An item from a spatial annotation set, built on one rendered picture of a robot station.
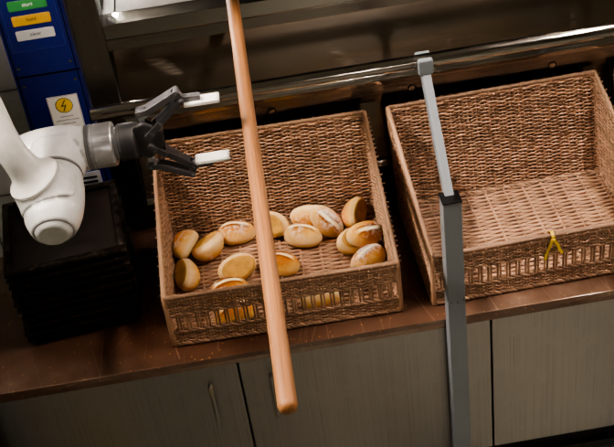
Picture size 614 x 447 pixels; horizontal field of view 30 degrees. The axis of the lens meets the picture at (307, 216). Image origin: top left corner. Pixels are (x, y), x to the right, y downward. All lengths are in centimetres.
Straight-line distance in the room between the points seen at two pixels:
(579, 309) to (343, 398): 60
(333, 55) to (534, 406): 101
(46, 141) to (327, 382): 94
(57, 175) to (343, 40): 98
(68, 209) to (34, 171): 9
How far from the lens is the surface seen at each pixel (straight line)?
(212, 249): 288
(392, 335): 269
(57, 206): 213
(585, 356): 290
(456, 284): 256
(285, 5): 278
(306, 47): 285
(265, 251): 194
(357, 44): 286
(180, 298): 262
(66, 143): 226
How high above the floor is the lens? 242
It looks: 37 degrees down
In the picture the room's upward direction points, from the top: 8 degrees counter-clockwise
